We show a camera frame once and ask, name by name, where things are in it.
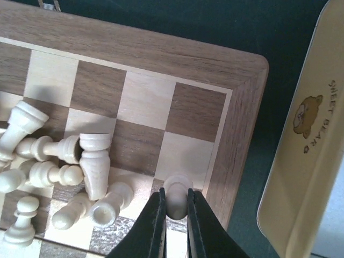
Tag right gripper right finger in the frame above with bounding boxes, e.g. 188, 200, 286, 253
187, 188, 248, 258

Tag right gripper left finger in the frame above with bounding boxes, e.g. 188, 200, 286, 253
107, 188, 167, 258

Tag light wooden pawn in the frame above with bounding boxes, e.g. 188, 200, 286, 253
163, 174, 193, 220

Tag light chess rook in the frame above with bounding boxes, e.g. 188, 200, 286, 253
80, 133, 111, 201

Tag wooden chess board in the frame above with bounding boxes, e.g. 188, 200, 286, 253
1, 1, 269, 257

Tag light chess bishop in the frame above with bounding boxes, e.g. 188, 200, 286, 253
15, 135, 82, 164

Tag yellow tin box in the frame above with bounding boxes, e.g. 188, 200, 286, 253
256, 1, 343, 257

